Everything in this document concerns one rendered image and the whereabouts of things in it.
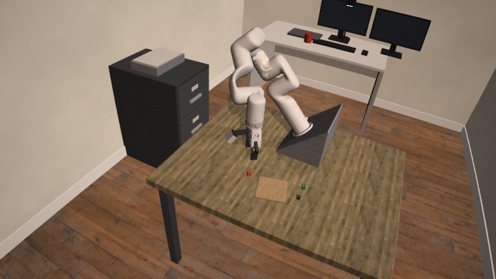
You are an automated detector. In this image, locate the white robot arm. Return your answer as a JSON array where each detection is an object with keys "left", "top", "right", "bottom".
[{"left": 229, "top": 27, "right": 313, "bottom": 137}]

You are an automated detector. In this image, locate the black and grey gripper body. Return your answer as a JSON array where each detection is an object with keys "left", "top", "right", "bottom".
[{"left": 246, "top": 127, "right": 262, "bottom": 148}]

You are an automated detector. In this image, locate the tan square mat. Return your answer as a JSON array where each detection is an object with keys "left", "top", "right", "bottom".
[{"left": 255, "top": 176, "right": 288, "bottom": 203}]

